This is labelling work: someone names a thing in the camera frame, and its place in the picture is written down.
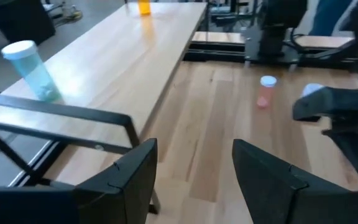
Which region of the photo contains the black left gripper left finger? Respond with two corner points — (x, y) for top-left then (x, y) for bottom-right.
(73, 138), (160, 224)

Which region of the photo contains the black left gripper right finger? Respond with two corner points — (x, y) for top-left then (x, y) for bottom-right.
(232, 138), (346, 224)

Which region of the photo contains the blue medicine bottle white cap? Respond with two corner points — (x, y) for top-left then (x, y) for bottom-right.
(1, 39), (63, 103)

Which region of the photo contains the pink medicine bottle white cap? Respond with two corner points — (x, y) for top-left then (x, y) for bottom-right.
(256, 75), (278, 109)

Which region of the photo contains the black aluminium table frame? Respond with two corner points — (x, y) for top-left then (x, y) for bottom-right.
(183, 0), (358, 71)

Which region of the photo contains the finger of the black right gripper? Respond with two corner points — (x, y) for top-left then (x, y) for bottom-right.
(292, 86), (358, 123)

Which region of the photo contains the black floor cabinet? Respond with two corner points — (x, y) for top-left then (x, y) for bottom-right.
(0, 0), (57, 45)

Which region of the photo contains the clear medicine bottle white cap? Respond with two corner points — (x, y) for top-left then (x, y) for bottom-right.
(301, 82), (325, 98)

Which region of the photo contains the wooden shelf black metal frame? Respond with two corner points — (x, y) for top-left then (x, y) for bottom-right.
(0, 1), (209, 215)

